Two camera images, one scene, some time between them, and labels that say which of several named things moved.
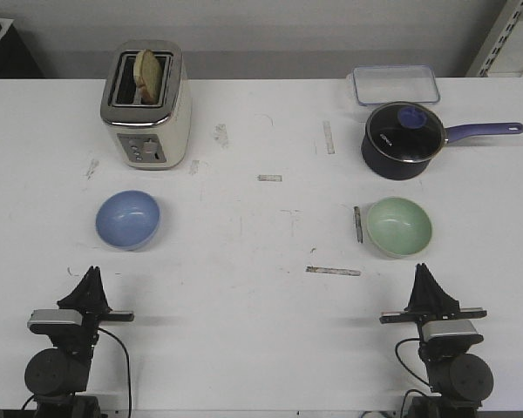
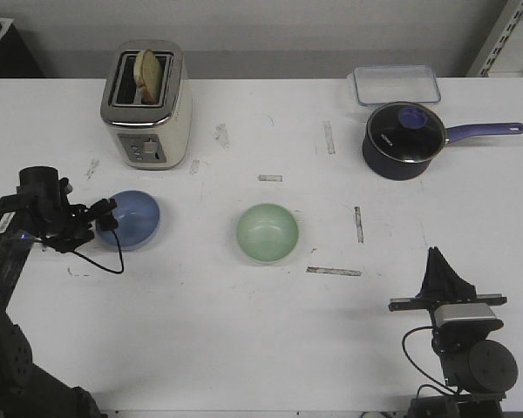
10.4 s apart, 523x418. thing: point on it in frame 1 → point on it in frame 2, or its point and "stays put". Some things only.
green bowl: [398, 226] → [267, 232]
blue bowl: [128, 219] stays put
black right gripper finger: [429, 296] → [450, 286]
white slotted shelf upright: [497, 36] stays put
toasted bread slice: [146, 75] stays put
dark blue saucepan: [402, 139] stays put
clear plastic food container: [376, 84] stays put
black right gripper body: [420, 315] → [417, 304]
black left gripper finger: [97, 300] → [107, 224]
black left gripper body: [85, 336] → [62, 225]
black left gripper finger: [89, 295] → [103, 207]
